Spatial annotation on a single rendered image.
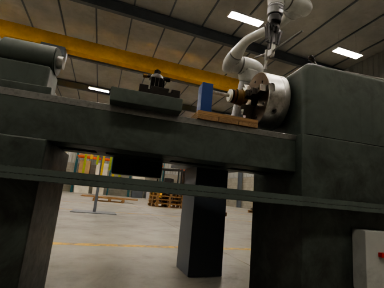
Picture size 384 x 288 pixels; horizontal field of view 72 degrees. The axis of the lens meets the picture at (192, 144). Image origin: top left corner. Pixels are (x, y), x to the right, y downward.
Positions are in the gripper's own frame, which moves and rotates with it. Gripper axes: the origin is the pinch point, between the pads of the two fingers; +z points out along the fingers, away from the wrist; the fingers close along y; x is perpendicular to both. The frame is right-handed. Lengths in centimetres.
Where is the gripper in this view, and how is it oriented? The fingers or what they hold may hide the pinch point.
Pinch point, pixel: (271, 50)
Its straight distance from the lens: 164.4
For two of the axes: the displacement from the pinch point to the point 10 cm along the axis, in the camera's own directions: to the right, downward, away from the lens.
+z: -1.2, 9.9, -0.8
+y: 8.6, 1.4, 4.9
